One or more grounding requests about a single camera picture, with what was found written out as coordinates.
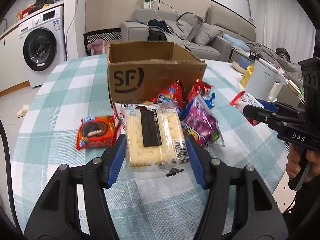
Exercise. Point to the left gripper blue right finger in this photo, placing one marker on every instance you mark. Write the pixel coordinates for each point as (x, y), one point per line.
(256, 214)

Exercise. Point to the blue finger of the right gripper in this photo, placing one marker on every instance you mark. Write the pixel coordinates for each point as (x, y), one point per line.
(266, 116)
(268, 106)

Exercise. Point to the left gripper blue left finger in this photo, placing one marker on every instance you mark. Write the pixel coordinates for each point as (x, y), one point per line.
(56, 213)

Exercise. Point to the clear cracker sandwich pack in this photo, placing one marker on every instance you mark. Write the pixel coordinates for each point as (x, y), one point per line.
(155, 143)

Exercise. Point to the white noodle snack bag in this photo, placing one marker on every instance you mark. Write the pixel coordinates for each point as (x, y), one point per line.
(119, 113)

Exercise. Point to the person's right hand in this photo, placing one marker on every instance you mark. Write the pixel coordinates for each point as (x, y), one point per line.
(293, 160)

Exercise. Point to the white electric kettle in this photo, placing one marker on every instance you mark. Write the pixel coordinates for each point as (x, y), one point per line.
(265, 82)

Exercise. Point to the yellow bag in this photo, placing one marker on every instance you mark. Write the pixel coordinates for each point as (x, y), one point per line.
(247, 75)

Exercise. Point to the blue Oreo packet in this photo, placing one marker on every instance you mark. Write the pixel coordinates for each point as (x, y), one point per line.
(209, 99)

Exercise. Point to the light blue pillow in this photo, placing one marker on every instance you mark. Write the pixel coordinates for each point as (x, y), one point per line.
(237, 42)

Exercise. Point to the red small snack packet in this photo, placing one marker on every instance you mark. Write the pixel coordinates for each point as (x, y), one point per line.
(200, 88)

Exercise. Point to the grey sofa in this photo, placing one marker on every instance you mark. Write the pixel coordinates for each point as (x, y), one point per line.
(218, 49)

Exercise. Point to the white curtain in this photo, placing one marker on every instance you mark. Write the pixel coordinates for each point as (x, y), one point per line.
(284, 23)

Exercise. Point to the red Oreo cookie packet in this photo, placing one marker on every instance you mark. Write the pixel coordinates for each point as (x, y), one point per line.
(95, 132)

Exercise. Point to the red orange snack bag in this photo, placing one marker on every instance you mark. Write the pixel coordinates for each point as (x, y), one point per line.
(174, 92)

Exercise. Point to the grey cushion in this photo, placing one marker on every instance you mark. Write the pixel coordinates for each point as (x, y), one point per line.
(206, 34)

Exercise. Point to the beige slipper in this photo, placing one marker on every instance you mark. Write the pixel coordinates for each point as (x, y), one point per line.
(22, 112)

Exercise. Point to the grey clothes pile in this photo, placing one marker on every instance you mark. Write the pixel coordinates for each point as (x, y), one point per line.
(179, 32)

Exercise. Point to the teal plaid tablecloth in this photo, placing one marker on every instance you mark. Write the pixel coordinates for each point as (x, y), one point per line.
(157, 208)

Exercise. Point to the brown SF cardboard box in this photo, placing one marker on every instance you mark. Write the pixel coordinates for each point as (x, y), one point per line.
(138, 71)

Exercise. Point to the white kitchen cabinet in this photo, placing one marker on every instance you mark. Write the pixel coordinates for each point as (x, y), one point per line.
(13, 76)

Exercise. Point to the black patterned chair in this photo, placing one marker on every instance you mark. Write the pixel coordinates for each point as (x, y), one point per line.
(109, 35)

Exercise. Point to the pink cloth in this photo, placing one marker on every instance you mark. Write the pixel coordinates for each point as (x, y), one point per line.
(98, 47)

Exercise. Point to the white washing machine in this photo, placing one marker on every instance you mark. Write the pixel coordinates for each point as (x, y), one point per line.
(42, 40)

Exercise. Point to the black pot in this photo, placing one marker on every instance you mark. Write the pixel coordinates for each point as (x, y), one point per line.
(41, 3)

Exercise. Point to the wall socket with green plug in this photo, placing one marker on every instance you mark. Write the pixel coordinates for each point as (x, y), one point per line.
(149, 4)

